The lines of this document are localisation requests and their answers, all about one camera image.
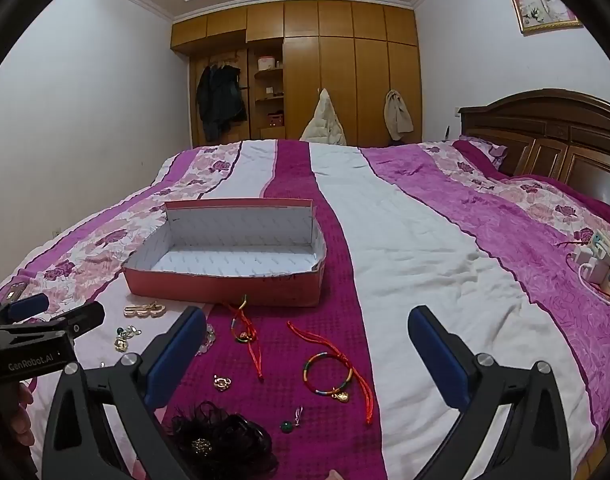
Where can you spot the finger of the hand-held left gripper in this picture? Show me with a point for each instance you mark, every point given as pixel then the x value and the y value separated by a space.
pixel 82 321
pixel 29 307

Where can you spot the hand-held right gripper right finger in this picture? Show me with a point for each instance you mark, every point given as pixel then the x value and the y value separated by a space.
pixel 437 357

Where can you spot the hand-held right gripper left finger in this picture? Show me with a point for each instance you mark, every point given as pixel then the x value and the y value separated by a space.
pixel 177 355

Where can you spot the crystal earrings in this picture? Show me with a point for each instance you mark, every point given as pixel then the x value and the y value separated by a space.
pixel 122 340

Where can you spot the gold hair clip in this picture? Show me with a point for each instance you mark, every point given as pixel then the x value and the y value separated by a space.
pixel 145 310

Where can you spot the pink cardboard box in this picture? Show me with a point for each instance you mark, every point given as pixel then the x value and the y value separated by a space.
pixel 225 290

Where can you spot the green bead earring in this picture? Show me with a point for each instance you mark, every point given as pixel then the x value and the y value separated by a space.
pixel 288 425

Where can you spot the person's left hand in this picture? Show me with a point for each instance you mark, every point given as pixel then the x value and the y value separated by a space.
pixel 20 412

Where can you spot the black hair scrunchie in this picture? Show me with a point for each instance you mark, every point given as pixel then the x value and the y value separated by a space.
pixel 225 430

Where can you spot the white power strip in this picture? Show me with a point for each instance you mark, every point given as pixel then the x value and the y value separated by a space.
pixel 602 260

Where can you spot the purple floral pillow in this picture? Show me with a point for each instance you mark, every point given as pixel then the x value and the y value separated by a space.
pixel 485 150

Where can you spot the beige hanging garment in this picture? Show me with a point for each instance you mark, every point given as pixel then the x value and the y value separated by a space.
pixel 397 115

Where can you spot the red storage box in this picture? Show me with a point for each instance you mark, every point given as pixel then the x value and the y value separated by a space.
pixel 276 119

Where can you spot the dark wooden headboard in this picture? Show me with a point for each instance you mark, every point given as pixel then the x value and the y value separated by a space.
pixel 560 130

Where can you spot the black hanging coat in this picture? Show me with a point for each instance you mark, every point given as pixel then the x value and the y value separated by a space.
pixel 220 100

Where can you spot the white down jacket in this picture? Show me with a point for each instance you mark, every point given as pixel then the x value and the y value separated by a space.
pixel 324 125

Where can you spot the white round box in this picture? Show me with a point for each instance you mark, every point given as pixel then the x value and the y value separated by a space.
pixel 265 63

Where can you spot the wooden wardrobe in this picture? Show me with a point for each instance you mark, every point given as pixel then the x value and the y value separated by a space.
pixel 335 60

